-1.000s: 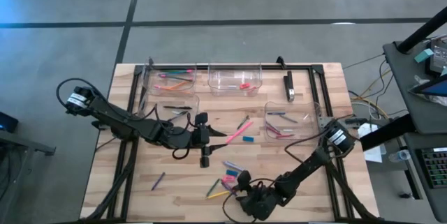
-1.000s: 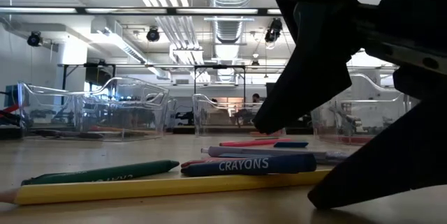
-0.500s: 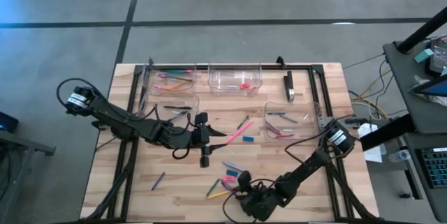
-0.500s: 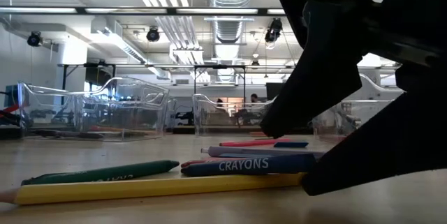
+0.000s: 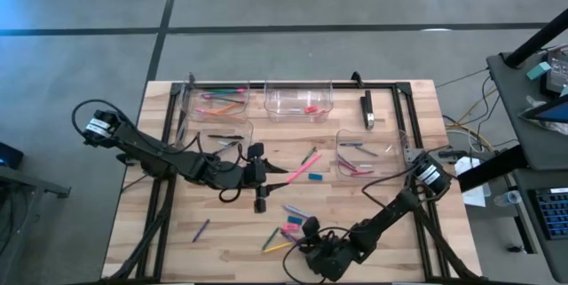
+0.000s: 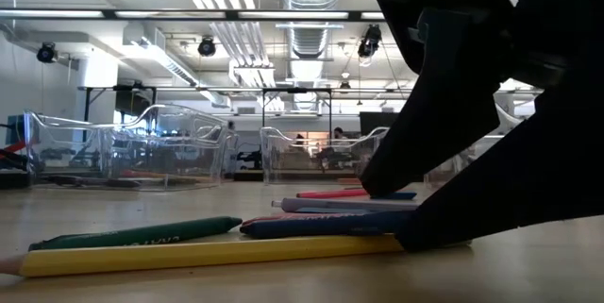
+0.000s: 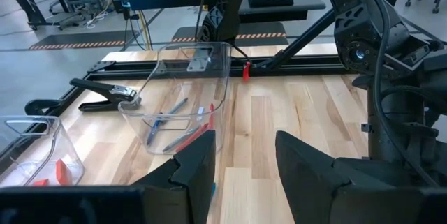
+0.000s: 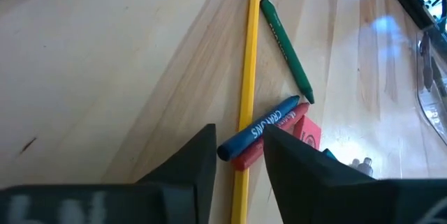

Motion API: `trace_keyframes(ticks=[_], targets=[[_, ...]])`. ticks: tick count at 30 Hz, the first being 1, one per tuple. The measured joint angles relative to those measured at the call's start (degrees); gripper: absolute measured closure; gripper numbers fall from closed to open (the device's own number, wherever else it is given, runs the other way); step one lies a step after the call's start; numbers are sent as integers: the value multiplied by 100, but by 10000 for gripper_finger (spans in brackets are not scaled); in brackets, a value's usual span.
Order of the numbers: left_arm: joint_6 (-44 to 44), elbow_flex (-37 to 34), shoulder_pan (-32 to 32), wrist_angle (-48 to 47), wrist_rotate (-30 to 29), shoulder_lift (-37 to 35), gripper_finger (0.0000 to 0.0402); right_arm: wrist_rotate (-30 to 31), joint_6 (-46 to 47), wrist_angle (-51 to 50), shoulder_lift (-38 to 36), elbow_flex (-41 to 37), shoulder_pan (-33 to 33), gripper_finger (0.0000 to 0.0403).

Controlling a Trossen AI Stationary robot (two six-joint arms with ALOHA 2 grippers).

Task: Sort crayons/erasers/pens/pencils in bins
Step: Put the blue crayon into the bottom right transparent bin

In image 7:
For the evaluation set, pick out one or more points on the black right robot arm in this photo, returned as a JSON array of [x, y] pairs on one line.
[[366, 32]]

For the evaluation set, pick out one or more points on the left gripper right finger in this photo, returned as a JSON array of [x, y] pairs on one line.
[[331, 199]]

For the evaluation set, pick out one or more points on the small red tag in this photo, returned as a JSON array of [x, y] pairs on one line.
[[247, 72]]

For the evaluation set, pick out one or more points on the grey metal bracket plate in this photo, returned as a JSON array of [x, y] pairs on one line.
[[199, 63]]

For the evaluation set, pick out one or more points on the black spring clamp silver jaw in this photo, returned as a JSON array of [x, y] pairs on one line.
[[94, 88]]

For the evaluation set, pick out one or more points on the grey pen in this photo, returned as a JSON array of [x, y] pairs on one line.
[[181, 138]]

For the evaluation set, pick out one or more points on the black desk leg frame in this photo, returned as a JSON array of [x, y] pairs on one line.
[[24, 0]]

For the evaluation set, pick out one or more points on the black table clamp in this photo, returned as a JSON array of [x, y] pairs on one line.
[[35, 105]]

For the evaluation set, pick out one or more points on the clear plastic bin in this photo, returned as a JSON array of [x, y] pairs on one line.
[[174, 77], [35, 140]]

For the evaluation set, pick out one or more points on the red crayon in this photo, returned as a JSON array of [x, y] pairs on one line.
[[195, 135], [211, 116]]

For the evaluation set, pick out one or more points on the blue pen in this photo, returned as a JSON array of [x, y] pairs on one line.
[[157, 130]]

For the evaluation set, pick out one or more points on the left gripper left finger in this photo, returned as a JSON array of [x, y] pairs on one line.
[[104, 206]]

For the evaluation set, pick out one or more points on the red eraser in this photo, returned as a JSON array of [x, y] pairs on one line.
[[63, 173]]

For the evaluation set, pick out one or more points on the orange eraser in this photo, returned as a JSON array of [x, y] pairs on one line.
[[41, 182]]

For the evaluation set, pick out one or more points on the black mat with hazard stripe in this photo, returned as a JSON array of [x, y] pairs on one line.
[[84, 40], [265, 30]]

